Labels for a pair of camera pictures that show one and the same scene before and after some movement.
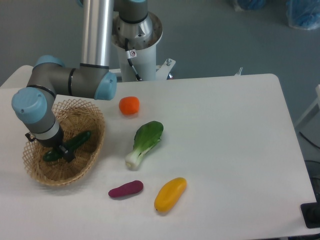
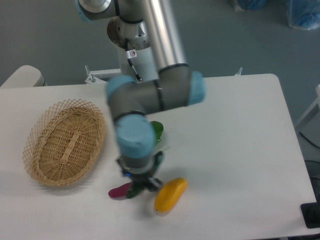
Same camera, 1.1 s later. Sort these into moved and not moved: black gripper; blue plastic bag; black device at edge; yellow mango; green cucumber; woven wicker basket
Moved: black gripper; green cucumber
Not moved: blue plastic bag; woven wicker basket; yellow mango; black device at edge
